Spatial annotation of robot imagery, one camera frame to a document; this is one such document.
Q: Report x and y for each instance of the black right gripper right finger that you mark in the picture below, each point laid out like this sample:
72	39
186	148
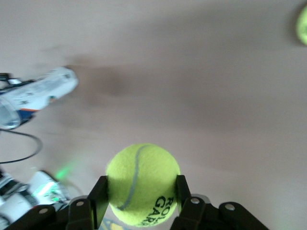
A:
183	191

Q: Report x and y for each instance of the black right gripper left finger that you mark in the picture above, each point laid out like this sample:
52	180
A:
100	203

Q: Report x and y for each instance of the yellow ball Roland Garros print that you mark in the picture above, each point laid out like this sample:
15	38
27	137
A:
144	172

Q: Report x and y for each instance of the clear tennis ball can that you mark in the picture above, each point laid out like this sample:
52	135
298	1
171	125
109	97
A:
43	88

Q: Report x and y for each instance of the yellow ball Wilson print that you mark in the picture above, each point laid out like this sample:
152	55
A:
302	26

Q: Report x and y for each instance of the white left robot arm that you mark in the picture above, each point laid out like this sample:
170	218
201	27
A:
40	184

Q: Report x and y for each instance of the brown table cover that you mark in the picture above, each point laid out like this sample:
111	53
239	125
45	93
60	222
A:
192	95

